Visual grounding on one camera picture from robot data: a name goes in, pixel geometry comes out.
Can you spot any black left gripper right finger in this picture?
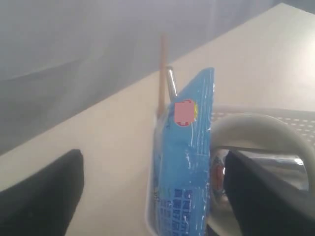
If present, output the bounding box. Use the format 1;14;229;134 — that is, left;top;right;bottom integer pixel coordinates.
224;151;315;236

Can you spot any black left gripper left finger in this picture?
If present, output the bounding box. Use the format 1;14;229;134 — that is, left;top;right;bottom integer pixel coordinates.
0;149;85;236

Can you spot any shiny steel cup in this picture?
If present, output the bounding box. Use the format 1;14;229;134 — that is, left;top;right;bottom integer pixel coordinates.
209;145;308;217

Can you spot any grey-green ceramic bowl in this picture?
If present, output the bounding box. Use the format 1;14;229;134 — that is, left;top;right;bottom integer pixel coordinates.
207;114;315;236

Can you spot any white woven plastic basket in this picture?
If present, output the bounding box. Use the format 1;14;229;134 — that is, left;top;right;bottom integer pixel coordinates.
145;104;315;236

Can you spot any blue chips snack bag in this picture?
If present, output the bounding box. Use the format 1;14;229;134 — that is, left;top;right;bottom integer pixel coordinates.
153;67;214;236

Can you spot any silver metal utensil handle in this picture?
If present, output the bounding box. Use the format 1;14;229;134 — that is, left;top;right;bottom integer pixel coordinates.
166;66;177;101

